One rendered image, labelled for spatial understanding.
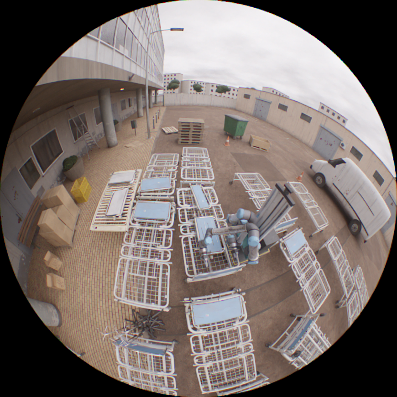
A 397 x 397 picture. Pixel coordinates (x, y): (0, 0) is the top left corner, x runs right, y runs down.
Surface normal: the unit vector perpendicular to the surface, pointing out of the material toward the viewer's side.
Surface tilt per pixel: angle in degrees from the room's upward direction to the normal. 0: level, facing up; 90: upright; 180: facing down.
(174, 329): 0
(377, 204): 86
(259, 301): 0
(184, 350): 0
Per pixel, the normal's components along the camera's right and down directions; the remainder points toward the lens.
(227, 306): 0.11, -0.57
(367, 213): -0.95, 0.15
